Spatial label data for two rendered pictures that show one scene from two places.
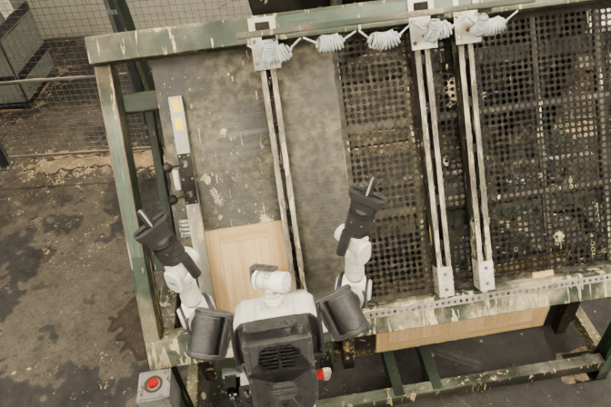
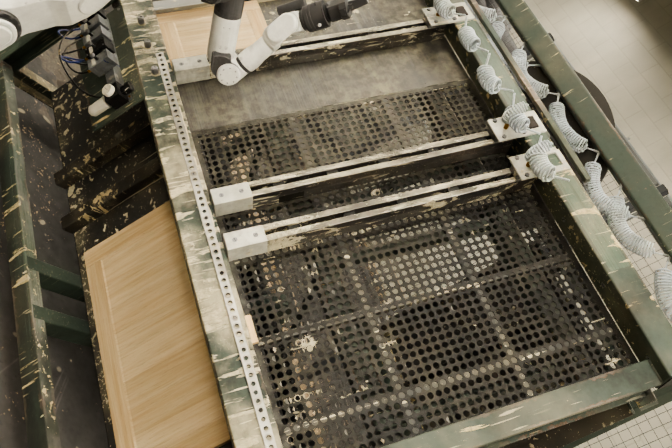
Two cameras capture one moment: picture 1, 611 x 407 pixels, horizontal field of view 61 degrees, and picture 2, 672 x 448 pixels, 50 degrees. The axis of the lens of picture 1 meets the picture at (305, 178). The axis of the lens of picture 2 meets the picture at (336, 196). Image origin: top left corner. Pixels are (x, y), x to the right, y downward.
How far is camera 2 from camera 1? 2.20 m
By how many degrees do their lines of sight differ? 42
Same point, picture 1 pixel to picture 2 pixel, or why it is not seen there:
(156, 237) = not seen: outside the picture
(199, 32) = not seen: outside the picture
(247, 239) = (254, 29)
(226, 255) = not seen: hidden behind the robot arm
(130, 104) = not seen: outside the picture
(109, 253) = not seen: hidden behind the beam
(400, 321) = (173, 158)
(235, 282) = (206, 23)
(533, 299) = (215, 308)
